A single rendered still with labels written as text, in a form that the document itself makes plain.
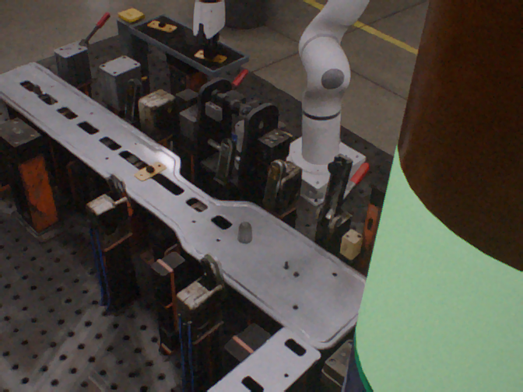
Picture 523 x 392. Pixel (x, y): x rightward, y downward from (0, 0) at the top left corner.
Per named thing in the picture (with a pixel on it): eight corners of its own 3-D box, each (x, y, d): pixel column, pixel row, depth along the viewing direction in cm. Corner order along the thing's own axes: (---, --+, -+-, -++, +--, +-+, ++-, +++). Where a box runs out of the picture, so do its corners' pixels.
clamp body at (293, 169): (251, 274, 177) (257, 170, 152) (279, 253, 183) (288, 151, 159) (275, 292, 172) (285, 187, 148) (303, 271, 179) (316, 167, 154)
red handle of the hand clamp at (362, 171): (318, 212, 142) (359, 158, 144) (321, 216, 144) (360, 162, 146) (333, 222, 140) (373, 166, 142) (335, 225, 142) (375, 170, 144)
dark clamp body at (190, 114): (173, 218, 193) (166, 112, 168) (205, 198, 201) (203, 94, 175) (197, 235, 188) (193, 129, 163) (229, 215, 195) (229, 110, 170)
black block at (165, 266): (148, 347, 157) (138, 267, 138) (180, 323, 163) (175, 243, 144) (169, 366, 153) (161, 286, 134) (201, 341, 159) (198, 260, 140)
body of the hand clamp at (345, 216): (303, 313, 167) (315, 215, 144) (319, 299, 171) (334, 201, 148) (320, 326, 164) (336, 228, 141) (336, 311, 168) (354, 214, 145)
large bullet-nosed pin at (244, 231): (235, 243, 145) (235, 222, 141) (244, 236, 147) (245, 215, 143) (244, 250, 144) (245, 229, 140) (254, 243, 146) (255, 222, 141)
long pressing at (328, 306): (-29, 86, 191) (-30, 82, 190) (36, 62, 204) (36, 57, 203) (322, 358, 122) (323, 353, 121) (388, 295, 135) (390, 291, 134)
